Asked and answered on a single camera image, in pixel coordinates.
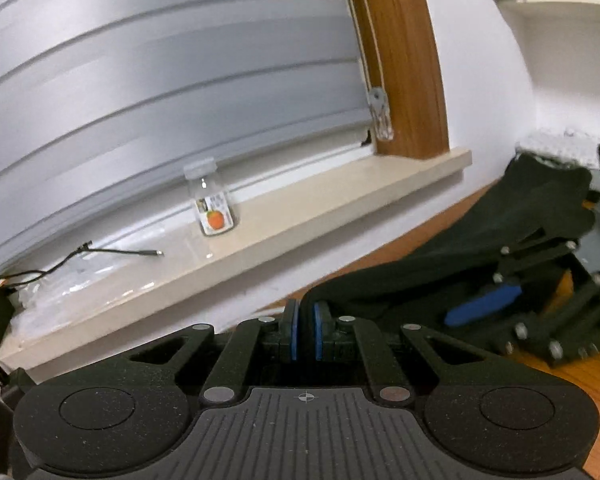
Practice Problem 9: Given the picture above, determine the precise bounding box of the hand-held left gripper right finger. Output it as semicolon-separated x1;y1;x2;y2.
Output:
313;300;487;405

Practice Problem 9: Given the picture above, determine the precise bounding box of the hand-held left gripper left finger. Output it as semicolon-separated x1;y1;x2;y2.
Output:
129;299;300;405

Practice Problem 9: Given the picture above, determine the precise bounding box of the white shelf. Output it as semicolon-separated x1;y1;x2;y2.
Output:
495;0;600;111

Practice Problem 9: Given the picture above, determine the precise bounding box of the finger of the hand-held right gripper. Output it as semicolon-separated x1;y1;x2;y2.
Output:
444;284;600;370
492;239;600;286

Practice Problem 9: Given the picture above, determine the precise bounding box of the black garment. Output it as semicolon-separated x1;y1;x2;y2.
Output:
302;152;598;346

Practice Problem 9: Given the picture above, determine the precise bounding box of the grey knitted cloth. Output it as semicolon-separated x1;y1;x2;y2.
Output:
515;127;600;171

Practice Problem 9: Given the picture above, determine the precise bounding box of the glass jar with orange label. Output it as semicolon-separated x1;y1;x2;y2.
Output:
182;157;240;236

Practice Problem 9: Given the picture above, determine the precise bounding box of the shutter pull cord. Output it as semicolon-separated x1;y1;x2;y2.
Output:
345;0;396;142

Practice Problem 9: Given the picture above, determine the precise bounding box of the beige window sill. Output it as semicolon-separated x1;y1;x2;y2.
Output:
0;147;473;366

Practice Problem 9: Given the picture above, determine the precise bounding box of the grey roller shutter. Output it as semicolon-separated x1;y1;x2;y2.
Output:
0;0;376;281

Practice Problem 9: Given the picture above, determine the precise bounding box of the clear plastic bag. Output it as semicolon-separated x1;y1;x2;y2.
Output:
10;247;158;321

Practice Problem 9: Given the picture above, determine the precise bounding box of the wooden window frame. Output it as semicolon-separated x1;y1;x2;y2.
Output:
340;0;451;161

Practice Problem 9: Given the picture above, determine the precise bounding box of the thin black cable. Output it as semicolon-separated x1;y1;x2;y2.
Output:
0;242;165;286

